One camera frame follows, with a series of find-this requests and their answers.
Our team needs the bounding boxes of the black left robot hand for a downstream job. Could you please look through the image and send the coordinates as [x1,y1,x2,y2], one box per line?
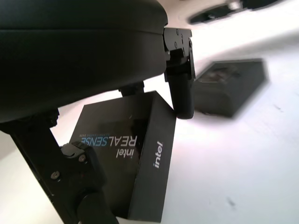
[0,0,197,224]

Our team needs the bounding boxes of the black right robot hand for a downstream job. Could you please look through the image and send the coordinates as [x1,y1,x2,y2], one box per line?
[188,0,282,24]

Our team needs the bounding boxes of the black RealSense box lid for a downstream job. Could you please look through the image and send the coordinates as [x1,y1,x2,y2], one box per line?
[68,90,178,224]

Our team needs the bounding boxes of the black camera box base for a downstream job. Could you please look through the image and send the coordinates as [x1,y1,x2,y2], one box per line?
[193,58,270,119]

